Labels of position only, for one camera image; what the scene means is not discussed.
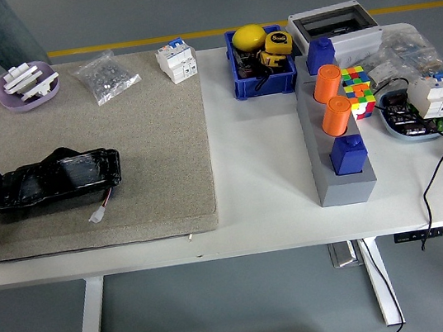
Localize glossy black panel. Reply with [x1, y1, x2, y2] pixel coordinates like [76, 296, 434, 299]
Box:
[0, 138, 125, 215]

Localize black table control panel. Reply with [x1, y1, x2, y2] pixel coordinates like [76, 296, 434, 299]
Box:
[393, 226, 443, 244]

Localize white plastic strip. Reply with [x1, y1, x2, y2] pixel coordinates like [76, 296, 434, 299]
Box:
[1, 59, 45, 94]
[15, 71, 63, 102]

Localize purple plastic tray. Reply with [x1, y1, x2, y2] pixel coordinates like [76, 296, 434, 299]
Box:
[0, 58, 65, 116]

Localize clear bag of screws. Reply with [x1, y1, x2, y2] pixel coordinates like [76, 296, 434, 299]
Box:
[66, 45, 145, 111]

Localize grey-brown table mat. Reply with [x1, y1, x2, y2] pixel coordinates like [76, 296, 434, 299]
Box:
[0, 43, 224, 265]

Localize white circuit breaker blue top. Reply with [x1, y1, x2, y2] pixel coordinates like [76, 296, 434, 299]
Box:
[404, 69, 443, 122]
[153, 35, 200, 88]

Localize white table leg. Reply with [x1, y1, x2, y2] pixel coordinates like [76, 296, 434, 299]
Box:
[357, 234, 407, 330]
[65, 275, 113, 332]

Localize small black parts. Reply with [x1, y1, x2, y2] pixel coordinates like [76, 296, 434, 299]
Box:
[232, 44, 277, 94]

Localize yellow dome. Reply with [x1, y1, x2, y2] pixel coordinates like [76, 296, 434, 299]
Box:
[229, 21, 271, 55]

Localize blue plastic bin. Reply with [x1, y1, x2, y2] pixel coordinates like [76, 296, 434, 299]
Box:
[222, 21, 301, 103]

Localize yellow black tool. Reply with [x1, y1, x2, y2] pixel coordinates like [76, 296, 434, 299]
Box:
[256, 46, 290, 74]

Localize yellow tape measure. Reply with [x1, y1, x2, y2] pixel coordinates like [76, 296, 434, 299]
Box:
[262, 29, 297, 60]

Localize blue block with knob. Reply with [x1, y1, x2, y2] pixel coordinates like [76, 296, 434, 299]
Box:
[327, 133, 371, 178]
[302, 35, 338, 78]

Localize orange cylinder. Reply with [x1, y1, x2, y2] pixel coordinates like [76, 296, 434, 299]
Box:
[318, 93, 356, 139]
[309, 62, 346, 106]

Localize colourful puzzle cube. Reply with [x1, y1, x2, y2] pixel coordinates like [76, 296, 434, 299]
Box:
[339, 64, 379, 122]

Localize grey peg holder base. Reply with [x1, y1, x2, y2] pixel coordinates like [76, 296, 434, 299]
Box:
[289, 47, 381, 211]

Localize grey metal box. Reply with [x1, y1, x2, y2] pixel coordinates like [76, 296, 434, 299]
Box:
[327, 239, 365, 271]

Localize black electronic parts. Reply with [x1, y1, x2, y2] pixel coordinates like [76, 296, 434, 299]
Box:
[381, 86, 441, 140]

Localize light blue bowl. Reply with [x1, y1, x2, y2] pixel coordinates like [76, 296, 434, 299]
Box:
[374, 82, 443, 148]

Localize white plug with coloured wires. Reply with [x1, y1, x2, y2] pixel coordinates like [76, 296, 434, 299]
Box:
[84, 186, 119, 225]

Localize grey electrical enclosure box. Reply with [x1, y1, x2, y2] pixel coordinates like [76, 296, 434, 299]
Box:
[285, 0, 389, 75]

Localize black floor cable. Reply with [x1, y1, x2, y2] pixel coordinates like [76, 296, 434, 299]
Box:
[357, 234, 407, 332]

